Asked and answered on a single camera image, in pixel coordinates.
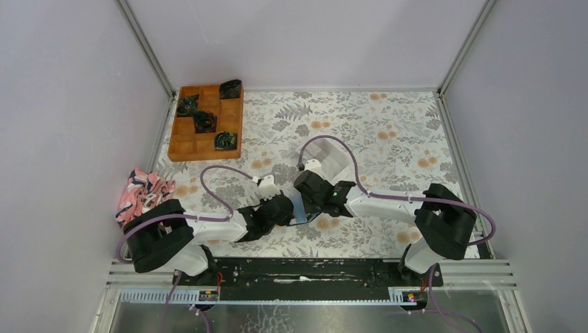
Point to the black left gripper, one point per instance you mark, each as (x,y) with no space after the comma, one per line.
(263,202)

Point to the blue leather card holder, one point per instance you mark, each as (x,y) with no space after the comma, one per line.
(300,215)

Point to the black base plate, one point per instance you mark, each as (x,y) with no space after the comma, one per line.
(257,279)

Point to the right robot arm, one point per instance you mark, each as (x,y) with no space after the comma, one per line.
(443,220)

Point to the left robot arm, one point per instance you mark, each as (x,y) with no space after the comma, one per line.
(169,236)

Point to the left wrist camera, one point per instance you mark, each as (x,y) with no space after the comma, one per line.
(266,187)

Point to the pink patterned cloth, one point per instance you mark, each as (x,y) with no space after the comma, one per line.
(143,192)

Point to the floral tablecloth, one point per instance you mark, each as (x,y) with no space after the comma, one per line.
(396,137)

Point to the wooden compartment tray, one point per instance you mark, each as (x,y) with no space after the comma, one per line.
(187,146)

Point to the dark rolled cloth top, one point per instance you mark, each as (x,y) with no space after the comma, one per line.
(230,89)

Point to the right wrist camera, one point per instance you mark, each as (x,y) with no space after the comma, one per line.
(314,166)

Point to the dark rolled cloth middle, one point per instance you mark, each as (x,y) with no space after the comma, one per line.
(204,122)

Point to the dark rolled cloth bottom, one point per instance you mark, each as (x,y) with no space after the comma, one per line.
(226,141)

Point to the dark rolled cloth left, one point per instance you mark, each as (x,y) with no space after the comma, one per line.
(187,106)

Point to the white plastic card box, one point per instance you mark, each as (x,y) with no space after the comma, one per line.
(333,156)

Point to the dark rolled cloth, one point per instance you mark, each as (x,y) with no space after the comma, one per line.
(187,106)
(204,122)
(230,89)
(226,141)

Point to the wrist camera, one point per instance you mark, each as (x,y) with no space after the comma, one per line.
(266,187)
(314,166)

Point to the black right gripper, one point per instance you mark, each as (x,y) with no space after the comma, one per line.
(309,209)

